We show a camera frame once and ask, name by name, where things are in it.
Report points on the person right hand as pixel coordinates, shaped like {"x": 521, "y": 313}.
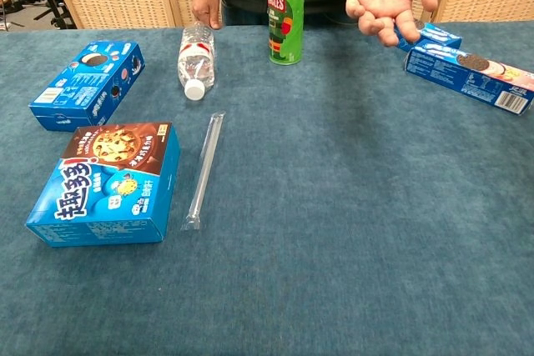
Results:
{"x": 206, "y": 3}

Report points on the clear wrapped straw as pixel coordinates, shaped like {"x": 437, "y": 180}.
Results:
{"x": 207, "y": 160}

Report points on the clear water bottle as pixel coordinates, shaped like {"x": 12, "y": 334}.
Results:
{"x": 196, "y": 60}

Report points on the green Pringles can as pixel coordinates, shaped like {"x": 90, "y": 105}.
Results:
{"x": 288, "y": 18}

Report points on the slim blue pink Oreo box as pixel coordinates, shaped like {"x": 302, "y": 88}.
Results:
{"x": 463, "y": 74}

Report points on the large blue Oreo box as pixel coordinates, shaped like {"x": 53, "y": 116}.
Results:
{"x": 83, "y": 89}

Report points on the blue chocolate chip cookie box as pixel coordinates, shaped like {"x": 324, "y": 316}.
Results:
{"x": 104, "y": 189}

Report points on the blue table cloth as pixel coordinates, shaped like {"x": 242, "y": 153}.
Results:
{"x": 292, "y": 268}

